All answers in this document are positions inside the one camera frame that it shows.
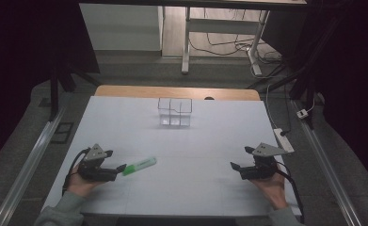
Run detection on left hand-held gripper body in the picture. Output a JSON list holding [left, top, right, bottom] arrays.
[[76, 143, 119, 183]]

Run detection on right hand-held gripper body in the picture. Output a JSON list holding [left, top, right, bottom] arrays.
[[239, 142, 289, 181]]

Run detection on green highlighter pen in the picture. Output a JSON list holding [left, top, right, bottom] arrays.
[[121, 156, 158, 177]]

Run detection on clear plastic organizer box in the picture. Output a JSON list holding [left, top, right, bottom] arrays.
[[157, 97, 194, 127]]

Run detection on person's left hand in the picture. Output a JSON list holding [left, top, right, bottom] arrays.
[[66, 163, 106, 199]]

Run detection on person's right hand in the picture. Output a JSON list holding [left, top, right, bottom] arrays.
[[250, 165, 290, 211]]

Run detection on white power strip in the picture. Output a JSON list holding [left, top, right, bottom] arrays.
[[273, 127, 296, 154]]

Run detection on white table cover sheet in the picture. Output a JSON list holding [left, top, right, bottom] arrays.
[[41, 95, 302, 218]]

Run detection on small white plug adapter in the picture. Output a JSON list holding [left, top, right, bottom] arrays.
[[296, 108, 310, 120]]

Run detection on black metal stand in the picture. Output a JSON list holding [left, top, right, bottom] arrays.
[[247, 18, 340, 130], [48, 60, 103, 121]]

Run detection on white cabinet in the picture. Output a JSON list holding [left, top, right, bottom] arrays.
[[78, 3, 165, 52]]

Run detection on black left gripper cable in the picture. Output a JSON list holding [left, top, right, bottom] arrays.
[[61, 148, 92, 196]]

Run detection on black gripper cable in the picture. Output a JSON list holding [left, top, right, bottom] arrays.
[[61, 148, 92, 196], [274, 159, 306, 224]]

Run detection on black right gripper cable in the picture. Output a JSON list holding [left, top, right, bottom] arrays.
[[274, 159, 306, 224]]

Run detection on aluminium floor rail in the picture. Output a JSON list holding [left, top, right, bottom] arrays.
[[293, 102, 363, 226], [0, 106, 67, 226]]

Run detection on tangle of floor cables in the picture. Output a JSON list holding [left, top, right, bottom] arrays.
[[189, 8, 283, 78]]

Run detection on white desk frame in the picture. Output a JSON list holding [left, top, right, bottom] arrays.
[[181, 6, 271, 77]]

